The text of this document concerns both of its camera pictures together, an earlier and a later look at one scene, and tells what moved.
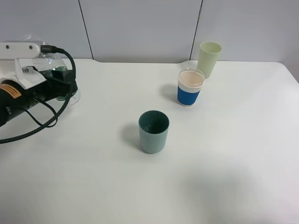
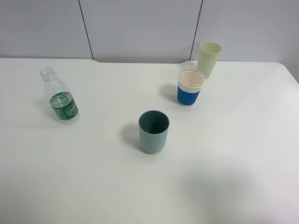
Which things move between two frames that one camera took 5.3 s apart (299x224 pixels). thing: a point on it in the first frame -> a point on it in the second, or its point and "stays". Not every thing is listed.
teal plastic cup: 153,125 stays
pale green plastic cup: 208,54 stays
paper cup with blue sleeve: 189,81 stays
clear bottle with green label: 46,62 -> 61,101
